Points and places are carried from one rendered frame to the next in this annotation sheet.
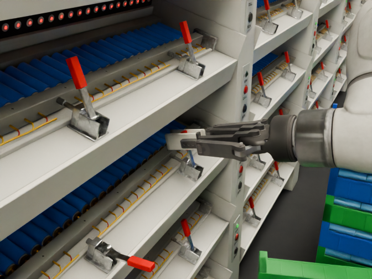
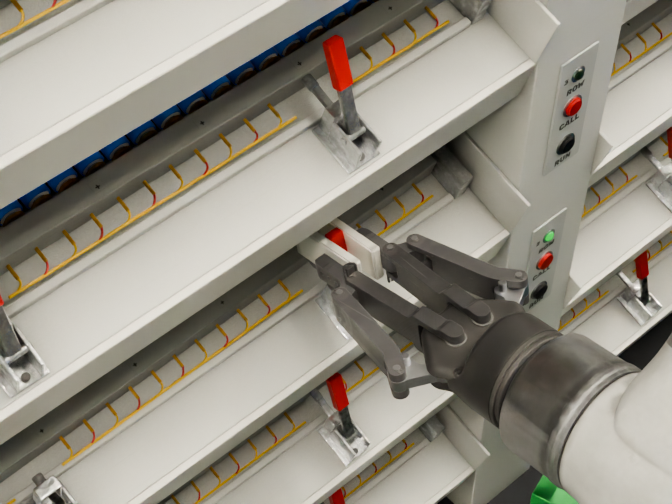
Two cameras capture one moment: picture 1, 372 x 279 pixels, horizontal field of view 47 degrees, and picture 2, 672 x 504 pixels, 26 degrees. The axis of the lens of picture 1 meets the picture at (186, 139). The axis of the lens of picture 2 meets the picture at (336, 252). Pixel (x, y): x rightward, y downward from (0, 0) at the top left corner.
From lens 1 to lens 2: 0.58 m
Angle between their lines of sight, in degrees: 32
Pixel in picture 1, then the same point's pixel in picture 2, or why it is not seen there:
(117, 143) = (72, 381)
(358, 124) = (610, 463)
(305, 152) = (514, 446)
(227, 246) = not seen: hidden behind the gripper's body
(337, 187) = not seen: outside the picture
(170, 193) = (270, 364)
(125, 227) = (133, 442)
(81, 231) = (29, 454)
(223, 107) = (497, 140)
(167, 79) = (270, 169)
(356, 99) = (639, 400)
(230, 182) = not seen: hidden behind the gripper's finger
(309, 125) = (533, 403)
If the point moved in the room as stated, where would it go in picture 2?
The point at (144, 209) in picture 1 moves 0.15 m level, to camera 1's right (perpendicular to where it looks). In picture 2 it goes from (191, 401) to (381, 467)
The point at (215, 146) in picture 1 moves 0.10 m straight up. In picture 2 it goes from (360, 331) to (362, 241)
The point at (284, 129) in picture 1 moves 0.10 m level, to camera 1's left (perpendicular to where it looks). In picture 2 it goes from (494, 374) to (348, 327)
